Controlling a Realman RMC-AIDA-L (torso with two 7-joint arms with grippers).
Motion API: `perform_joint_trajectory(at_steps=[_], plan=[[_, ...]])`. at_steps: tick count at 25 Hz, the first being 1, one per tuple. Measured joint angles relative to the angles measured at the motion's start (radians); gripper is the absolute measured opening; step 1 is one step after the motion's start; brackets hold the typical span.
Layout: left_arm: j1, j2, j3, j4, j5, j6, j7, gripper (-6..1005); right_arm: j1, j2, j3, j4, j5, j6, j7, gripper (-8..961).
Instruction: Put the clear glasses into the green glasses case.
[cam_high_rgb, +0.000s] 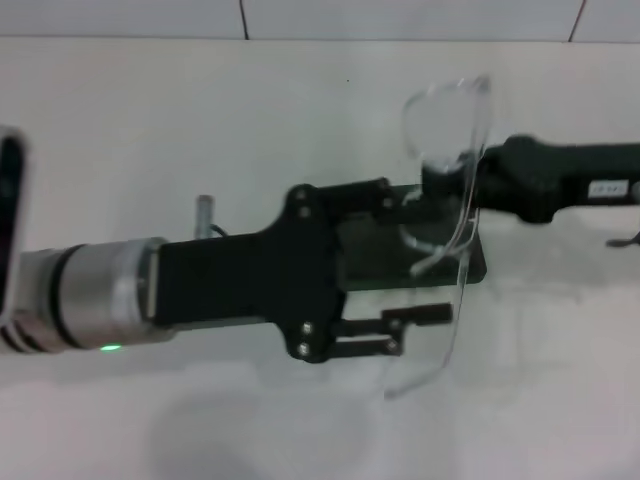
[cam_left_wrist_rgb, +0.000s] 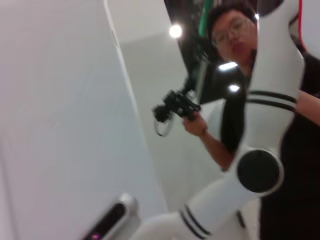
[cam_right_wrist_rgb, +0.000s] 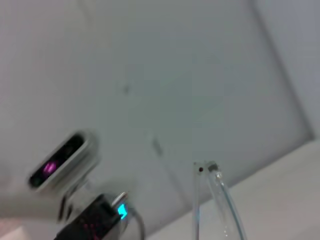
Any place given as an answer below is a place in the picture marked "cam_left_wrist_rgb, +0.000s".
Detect operator's right hand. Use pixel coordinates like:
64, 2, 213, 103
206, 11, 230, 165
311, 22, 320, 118
183, 115, 209, 138

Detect black handheld teleoperation controller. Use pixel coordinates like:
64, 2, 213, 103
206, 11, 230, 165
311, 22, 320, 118
151, 89, 202, 138

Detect operator's left forearm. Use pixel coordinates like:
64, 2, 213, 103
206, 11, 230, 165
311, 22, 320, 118
296, 89, 320, 121

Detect operator's right forearm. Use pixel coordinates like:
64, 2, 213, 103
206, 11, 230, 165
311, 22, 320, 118
198, 128, 238, 174

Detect operator in black shirt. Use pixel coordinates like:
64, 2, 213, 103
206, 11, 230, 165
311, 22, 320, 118
206, 3, 320, 240

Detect round ceiling lamp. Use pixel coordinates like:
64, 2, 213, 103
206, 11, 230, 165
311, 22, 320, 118
168, 23, 183, 39

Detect operator's thin-rim eyeglasses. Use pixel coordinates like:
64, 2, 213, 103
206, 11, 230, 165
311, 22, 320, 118
211, 17, 252, 47

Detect green metal post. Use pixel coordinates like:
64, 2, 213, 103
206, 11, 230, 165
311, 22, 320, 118
194, 0, 214, 101

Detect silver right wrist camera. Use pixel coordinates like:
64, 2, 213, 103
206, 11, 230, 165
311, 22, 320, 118
81, 192, 141, 240

